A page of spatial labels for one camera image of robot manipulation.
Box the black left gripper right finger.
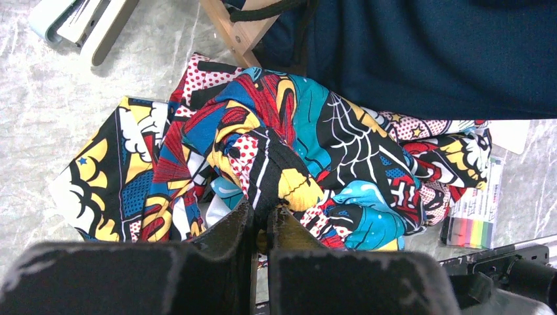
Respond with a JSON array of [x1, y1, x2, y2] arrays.
[[267, 209, 461, 314]]

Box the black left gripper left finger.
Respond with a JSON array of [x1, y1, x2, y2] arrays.
[[1, 203, 255, 314]]

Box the comic print shorts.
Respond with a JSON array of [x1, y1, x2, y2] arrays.
[[51, 54, 491, 251]]

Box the navy blue shorts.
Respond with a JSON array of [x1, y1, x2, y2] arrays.
[[227, 0, 556, 119]]

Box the pack of coloured markers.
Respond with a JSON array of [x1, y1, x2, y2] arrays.
[[439, 157, 504, 249]]

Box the wooden clothes rack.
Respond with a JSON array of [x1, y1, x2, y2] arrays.
[[200, 0, 279, 68]]

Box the pink mat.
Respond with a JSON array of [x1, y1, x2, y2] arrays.
[[489, 120, 530, 154]]

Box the light blue stapler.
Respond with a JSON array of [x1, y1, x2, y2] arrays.
[[28, 0, 139, 67]]

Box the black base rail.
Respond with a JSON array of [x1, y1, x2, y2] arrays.
[[440, 234, 556, 308]]

